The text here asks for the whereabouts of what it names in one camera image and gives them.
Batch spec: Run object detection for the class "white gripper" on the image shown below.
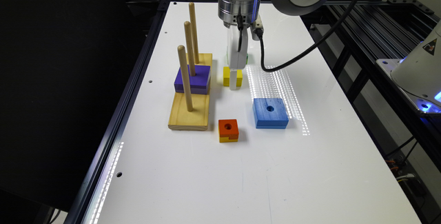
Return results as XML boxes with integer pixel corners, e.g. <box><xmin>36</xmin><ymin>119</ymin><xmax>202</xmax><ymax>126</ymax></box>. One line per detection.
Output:
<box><xmin>227</xmin><ymin>26</ymin><xmax>248</xmax><ymax>90</ymax></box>

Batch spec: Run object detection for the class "yellow square block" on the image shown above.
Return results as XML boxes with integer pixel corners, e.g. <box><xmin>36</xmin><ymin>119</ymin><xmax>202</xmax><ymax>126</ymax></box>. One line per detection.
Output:
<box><xmin>223</xmin><ymin>67</ymin><xmax>243</xmax><ymax>87</ymax></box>

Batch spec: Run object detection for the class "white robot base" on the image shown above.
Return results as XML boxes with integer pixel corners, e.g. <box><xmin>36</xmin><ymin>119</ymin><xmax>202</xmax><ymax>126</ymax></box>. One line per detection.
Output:
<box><xmin>376</xmin><ymin>24</ymin><xmax>440</xmax><ymax>115</ymax></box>

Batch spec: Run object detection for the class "green square block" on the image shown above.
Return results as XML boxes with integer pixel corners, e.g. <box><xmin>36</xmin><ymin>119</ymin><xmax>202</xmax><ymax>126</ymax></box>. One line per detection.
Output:
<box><xmin>226</xmin><ymin>53</ymin><xmax>249</xmax><ymax>65</ymax></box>

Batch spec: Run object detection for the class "purple square block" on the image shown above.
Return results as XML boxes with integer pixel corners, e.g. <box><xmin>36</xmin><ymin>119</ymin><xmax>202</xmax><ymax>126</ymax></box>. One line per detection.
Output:
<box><xmin>174</xmin><ymin>65</ymin><xmax>211</xmax><ymax>94</ymax></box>

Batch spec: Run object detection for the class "blue square block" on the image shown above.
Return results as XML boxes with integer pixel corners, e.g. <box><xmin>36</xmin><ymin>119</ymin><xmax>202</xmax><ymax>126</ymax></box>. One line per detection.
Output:
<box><xmin>253</xmin><ymin>98</ymin><xmax>289</xmax><ymax>129</ymax></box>

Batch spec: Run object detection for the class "orange and yellow block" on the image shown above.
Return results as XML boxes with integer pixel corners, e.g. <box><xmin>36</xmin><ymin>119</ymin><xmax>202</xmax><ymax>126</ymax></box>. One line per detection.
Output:
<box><xmin>218</xmin><ymin>119</ymin><xmax>239</xmax><ymax>143</ymax></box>

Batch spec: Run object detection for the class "front wooden peg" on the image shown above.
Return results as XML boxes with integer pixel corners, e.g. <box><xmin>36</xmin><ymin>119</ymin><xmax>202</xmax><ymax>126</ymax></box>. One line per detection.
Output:
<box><xmin>177</xmin><ymin>45</ymin><xmax>193</xmax><ymax>112</ymax></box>

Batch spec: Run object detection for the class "wooden peg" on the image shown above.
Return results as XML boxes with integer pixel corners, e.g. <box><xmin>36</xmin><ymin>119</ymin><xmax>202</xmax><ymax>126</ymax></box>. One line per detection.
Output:
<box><xmin>188</xmin><ymin>2</ymin><xmax>199</xmax><ymax>64</ymax></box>
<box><xmin>177</xmin><ymin>45</ymin><xmax>193</xmax><ymax>112</ymax></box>
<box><xmin>184</xmin><ymin>21</ymin><xmax>196</xmax><ymax>77</ymax></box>

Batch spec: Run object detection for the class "middle wooden peg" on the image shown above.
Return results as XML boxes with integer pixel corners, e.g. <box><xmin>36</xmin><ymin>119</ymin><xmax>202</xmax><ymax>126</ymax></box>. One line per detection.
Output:
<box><xmin>184</xmin><ymin>21</ymin><xmax>196</xmax><ymax>77</ymax></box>

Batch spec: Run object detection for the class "wooden peg base board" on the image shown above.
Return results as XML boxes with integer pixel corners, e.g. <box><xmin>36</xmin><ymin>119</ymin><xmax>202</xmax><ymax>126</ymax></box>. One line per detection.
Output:
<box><xmin>168</xmin><ymin>54</ymin><xmax>212</xmax><ymax>131</ymax></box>

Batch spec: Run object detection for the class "rear wooden peg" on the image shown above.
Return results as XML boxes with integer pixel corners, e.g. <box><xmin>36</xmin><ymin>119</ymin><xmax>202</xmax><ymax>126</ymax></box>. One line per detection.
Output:
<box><xmin>188</xmin><ymin>2</ymin><xmax>199</xmax><ymax>64</ymax></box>

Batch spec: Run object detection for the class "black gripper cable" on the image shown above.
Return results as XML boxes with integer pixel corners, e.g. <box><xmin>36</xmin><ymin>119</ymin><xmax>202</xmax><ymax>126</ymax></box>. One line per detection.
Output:
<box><xmin>258</xmin><ymin>0</ymin><xmax>371</xmax><ymax>73</ymax></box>

